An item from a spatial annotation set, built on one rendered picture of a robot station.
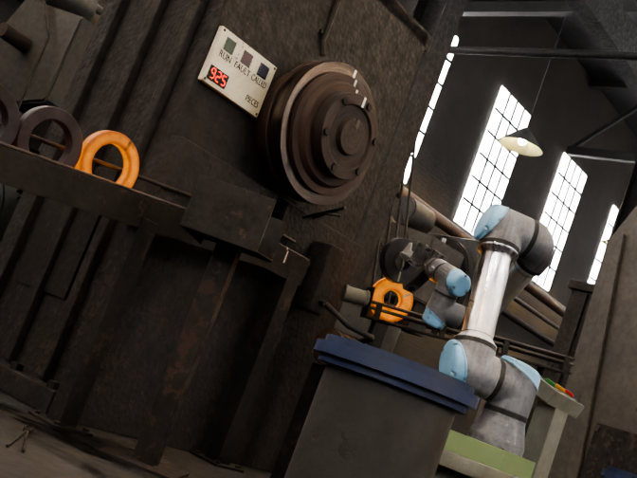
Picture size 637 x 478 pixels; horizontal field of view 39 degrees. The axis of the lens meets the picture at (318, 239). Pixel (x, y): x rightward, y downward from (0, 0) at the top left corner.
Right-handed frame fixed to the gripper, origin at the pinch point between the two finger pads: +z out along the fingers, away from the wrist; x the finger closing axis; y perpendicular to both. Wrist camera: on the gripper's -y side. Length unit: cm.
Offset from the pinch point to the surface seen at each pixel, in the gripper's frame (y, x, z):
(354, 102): 36, 40, 7
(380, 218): 0, -222, 369
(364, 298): -19.1, 2.3, 3.7
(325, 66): 41, 52, 14
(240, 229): -10, 82, -51
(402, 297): -12.9, -10.4, 2.4
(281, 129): 17, 59, 5
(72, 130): -10, 121, -20
